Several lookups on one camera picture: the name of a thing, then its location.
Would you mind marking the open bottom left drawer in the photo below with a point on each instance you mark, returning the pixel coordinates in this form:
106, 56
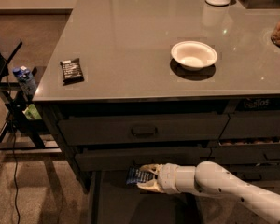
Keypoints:
112, 201

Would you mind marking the top right drawer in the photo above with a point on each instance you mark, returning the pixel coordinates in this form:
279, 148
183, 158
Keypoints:
252, 124

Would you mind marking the green packet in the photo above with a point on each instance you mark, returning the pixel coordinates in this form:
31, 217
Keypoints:
31, 113

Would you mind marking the black side table stand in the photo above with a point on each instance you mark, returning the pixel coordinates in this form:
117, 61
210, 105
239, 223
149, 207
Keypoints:
15, 102

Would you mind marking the middle right drawer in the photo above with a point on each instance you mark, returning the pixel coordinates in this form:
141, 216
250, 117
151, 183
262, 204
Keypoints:
245, 154

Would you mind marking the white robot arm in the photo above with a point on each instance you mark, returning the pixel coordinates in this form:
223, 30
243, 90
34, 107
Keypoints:
208, 179

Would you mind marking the dark snack bar on counter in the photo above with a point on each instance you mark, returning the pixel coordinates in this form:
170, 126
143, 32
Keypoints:
72, 71

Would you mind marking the top left drawer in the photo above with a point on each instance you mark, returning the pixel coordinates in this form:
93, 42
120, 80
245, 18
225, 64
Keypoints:
142, 128

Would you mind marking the blue rxbar blueberry wrapper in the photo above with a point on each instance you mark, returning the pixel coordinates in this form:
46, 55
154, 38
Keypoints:
135, 176

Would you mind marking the middle left drawer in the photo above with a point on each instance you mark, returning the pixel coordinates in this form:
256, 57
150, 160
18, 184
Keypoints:
122, 159

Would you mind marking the white bowl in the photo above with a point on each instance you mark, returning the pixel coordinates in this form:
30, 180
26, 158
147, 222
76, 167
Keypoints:
193, 55

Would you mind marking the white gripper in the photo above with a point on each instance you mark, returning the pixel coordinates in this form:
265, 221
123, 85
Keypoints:
168, 178

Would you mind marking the bottom right drawer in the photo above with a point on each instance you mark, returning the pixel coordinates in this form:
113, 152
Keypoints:
256, 173

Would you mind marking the snack bag in drawer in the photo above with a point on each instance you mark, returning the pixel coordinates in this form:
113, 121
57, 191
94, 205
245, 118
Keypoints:
257, 104

